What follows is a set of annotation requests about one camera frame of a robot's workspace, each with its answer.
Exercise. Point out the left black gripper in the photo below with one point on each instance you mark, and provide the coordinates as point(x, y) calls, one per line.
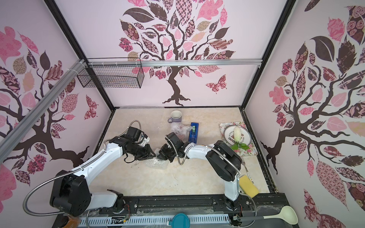
point(148, 154)

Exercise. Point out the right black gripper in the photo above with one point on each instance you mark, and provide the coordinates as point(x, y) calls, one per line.
point(166, 151)

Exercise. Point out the clear bubble wrap sheet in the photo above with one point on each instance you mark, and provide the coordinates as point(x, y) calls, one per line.
point(180, 129)
point(156, 163)

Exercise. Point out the blue tape dispenser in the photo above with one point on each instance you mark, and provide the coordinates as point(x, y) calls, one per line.
point(193, 135)

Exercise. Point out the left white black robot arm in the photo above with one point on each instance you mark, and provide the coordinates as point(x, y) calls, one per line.
point(71, 194)

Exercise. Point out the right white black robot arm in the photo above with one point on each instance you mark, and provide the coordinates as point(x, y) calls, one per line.
point(225, 162)

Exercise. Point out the right flexible metal conduit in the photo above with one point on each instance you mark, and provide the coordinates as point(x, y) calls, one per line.
point(218, 202)

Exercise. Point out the flexible metal conduit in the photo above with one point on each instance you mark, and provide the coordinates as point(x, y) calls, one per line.
point(28, 196)
point(218, 202)

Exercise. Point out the lavender mug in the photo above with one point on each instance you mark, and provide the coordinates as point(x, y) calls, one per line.
point(175, 117)

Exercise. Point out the round white plate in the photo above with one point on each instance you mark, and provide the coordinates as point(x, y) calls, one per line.
point(228, 135)

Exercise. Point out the floral square placemat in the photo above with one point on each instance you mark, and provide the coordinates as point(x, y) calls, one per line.
point(252, 148)

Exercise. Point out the white artificial rose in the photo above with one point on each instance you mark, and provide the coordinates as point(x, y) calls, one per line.
point(237, 140)

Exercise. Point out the left flexible metal conduit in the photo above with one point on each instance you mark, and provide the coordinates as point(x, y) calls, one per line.
point(28, 196)

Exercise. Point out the teal round lid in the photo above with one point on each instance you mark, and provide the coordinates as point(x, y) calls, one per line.
point(180, 221)

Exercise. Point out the yellow green sponge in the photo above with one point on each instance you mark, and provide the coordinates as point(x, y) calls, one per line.
point(248, 187)

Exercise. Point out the brown jar black lid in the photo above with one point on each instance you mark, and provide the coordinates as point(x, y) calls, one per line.
point(69, 222)

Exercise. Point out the cream plastic ladle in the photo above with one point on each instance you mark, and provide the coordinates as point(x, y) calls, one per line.
point(286, 214)

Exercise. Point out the silver fork floral handle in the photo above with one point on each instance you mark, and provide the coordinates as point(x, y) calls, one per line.
point(247, 172)

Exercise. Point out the white slotted cable duct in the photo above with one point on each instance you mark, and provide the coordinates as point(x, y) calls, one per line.
point(151, 221)

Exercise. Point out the black wire basket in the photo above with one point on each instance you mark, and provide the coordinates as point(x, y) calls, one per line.
point(112, 73)

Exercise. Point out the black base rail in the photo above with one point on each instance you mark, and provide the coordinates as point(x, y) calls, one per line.
point(203, 211)

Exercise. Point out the rear aluminium frame bar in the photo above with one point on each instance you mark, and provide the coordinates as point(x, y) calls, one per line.
point(176, 63)

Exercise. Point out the aluminium frame bar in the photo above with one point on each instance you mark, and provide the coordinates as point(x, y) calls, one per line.
point(176, 63)
point(15, 136)

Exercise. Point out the left aluminium frame bar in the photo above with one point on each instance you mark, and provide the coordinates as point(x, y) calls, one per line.
point(15, 136)

